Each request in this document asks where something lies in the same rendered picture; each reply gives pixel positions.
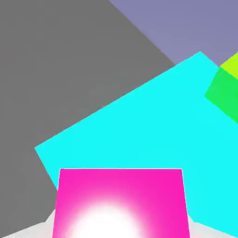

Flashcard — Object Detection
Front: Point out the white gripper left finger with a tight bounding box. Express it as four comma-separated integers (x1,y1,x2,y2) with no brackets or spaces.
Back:
1,209,56,238

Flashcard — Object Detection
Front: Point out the small green cube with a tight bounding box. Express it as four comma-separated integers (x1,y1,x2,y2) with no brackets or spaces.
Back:
204,52,238,124

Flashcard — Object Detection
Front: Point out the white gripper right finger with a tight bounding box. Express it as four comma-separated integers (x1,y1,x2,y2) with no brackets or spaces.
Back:
187,213,238,238

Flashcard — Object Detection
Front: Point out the large cyan box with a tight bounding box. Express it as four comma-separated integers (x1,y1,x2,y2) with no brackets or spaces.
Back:
34,51,238,237

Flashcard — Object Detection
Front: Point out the small pink cube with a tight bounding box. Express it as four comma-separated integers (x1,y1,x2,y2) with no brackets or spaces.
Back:
52,168,191,238

